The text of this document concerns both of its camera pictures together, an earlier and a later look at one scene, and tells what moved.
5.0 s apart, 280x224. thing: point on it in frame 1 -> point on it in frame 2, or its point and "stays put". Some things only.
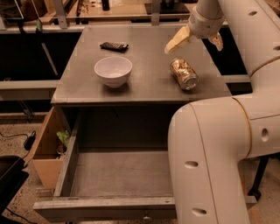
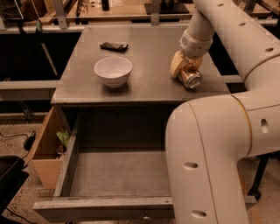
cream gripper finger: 217,40 -> 196,61
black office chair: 262,167 stays put
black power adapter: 29,141 stays put
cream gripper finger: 180,37 -> 177,61
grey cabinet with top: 124,89 stays put
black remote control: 119,47 stays put
